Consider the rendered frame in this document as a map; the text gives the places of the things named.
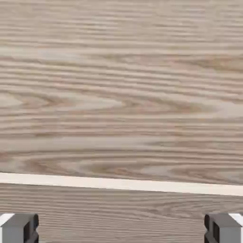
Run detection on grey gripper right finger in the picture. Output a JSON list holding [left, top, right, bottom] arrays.
[[204, 212, 243, 243]]

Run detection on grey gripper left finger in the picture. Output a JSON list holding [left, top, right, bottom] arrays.
[[0, 213, 39, 243]]

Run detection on light wood cabinet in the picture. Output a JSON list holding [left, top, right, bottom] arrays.
[[0, 0, 243, 196]]

